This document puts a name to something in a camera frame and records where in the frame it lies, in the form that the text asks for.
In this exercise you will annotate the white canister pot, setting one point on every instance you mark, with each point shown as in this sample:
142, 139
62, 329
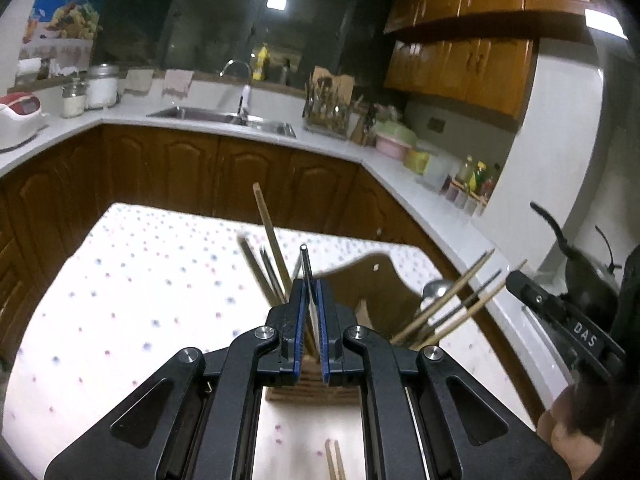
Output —
102, 86

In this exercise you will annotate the dark chopstick group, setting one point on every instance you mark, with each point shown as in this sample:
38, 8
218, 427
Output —
415, 343

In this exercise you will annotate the green pink bowl stack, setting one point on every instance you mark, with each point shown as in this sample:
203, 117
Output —
393, 139

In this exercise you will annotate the hanging dish cloth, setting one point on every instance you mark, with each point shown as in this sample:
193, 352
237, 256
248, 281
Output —
177, 83

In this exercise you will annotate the condiment bottles rack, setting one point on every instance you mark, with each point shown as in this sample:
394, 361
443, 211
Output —
470, 189

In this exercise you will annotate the gas stove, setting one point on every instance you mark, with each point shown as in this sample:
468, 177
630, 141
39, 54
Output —
564, 357

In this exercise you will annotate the dish drying rack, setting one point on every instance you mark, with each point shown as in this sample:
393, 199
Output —
329, 104

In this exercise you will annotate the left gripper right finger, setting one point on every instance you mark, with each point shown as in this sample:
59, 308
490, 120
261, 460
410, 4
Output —
423, 415

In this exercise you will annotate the translucent pitcher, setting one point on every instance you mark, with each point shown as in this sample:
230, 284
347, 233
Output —
432, 170

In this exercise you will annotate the white red rice cooker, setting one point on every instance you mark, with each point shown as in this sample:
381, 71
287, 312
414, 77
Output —
21, 117

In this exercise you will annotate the metal spoon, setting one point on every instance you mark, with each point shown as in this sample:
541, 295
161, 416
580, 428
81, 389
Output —
434, 290

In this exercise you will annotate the dark window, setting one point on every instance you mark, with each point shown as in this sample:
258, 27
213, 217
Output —
344, 36

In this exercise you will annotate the yellow oil bottle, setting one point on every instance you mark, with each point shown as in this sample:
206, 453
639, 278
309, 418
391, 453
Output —
262, 61

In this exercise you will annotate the lower wooden cabinets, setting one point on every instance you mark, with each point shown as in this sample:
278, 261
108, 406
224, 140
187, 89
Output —
50, 201

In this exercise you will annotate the wooden chopstick lone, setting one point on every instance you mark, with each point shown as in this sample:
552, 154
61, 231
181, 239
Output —
436, 305

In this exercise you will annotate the wooden utensil holder box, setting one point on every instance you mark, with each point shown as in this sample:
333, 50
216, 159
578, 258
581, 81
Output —
380, 300

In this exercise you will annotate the upper wooden cabinets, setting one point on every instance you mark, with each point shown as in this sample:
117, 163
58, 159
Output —
479, 53

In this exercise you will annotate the person right hand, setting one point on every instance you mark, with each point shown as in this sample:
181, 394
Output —
575, 427

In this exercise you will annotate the black wok with lid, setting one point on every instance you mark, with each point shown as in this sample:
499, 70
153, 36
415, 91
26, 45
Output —
590, 284

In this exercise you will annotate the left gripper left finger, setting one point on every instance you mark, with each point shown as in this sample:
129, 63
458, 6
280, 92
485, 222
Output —
196, 416

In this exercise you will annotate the steel sink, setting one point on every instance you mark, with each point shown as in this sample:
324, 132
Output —
259, 124

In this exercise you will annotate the glass jar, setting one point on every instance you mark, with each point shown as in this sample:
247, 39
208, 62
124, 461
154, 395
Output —
74, 98

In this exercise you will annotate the wooden cabinets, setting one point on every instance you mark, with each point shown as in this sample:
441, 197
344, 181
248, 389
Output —
479, 53
50, 201

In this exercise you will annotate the fruit beach poster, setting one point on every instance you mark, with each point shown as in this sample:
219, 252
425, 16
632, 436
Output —
62, 29

